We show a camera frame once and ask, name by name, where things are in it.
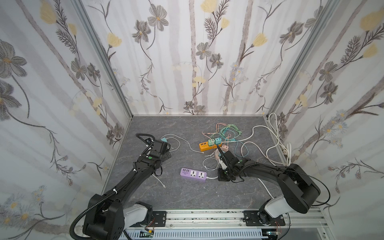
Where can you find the orange power strip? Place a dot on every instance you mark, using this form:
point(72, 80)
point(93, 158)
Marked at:
point(205, 147)

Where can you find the purple power strip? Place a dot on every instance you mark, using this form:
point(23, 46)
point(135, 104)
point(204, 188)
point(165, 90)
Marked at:
point(193, 174)

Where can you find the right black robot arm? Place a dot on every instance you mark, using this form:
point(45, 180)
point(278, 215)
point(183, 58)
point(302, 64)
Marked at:
point(299, 190)

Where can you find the round pink power socket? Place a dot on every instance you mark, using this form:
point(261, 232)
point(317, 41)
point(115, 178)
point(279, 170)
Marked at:
point(218, 156)

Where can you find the pink charger plug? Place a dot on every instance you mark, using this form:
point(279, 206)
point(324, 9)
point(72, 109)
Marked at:
point(224, 148)

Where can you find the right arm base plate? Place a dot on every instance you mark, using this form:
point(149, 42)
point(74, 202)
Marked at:
point(257, 219)

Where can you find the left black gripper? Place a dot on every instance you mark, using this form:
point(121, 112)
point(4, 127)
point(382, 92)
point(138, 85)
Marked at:
point(162, 147)

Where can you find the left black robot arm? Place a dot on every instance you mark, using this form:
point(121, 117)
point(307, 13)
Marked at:
point(104, 218)

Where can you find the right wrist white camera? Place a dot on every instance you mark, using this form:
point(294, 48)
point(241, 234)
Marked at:
point(222, 164)

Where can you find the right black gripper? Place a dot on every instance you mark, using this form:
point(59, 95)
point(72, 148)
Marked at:
point(227, 160)

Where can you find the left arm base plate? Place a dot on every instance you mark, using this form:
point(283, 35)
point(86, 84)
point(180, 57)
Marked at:
point(152, 220)

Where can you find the green charger plug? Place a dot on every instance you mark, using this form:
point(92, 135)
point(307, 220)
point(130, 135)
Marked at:
point(211, 142)

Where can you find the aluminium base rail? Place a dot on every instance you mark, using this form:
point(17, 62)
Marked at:
point(225, 224)

